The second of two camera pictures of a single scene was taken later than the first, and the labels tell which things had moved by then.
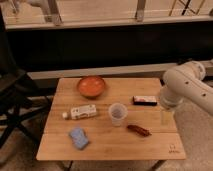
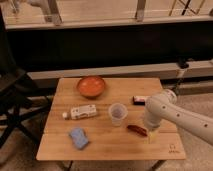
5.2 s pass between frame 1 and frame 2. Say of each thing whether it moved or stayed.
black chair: stayed
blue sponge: stayed
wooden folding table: stayed
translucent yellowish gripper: moved
